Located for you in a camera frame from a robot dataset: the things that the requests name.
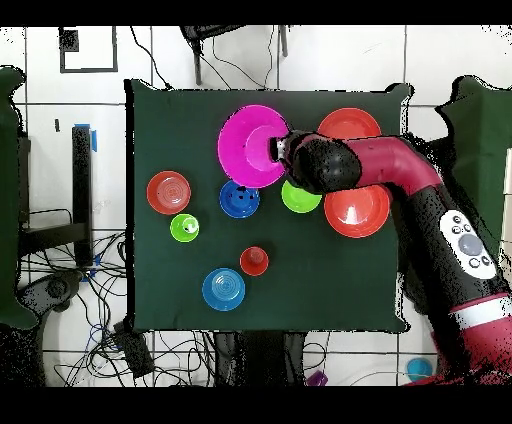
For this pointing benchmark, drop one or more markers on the orange cup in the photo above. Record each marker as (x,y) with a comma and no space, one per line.
(254,260)

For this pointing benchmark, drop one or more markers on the black table frame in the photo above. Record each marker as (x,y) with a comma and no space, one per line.
(82,180)

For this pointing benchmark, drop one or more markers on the grey pedestal foot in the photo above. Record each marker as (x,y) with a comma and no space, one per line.
(56,288)

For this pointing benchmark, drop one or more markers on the green bowl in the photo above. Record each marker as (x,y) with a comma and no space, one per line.
(298,202)

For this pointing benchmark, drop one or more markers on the dark green table cloth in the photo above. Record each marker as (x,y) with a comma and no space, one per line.
(180,280)

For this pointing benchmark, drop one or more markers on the purple object on floor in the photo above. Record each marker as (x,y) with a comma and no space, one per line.
(317,378)

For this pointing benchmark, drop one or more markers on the blue cup on floor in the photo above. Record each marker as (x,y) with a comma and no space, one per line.
(420,368)

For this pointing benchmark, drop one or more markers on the green cloth on side table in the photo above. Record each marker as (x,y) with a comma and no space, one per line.
(8,200)
(488,132)

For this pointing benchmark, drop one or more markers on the black power strip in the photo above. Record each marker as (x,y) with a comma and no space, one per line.
(134,352)

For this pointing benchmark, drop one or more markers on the large orange bowl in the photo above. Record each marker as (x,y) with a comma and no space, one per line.
(348,124)
(356,212)

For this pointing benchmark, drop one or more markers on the dark blue bowl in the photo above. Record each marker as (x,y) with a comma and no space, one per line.
(240,208)

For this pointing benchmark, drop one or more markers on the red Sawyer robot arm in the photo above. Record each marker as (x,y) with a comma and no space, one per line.
(400,160)

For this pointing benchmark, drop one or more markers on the small orange bowl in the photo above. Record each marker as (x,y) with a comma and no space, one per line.
(168,192)

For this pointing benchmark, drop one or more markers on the green cup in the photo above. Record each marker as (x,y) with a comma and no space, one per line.
(178,230)

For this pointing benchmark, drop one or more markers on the large pink bowl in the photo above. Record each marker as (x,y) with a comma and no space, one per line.
(240,148)

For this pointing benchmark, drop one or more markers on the small light blue bowl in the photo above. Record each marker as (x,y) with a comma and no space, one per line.
(223,288)

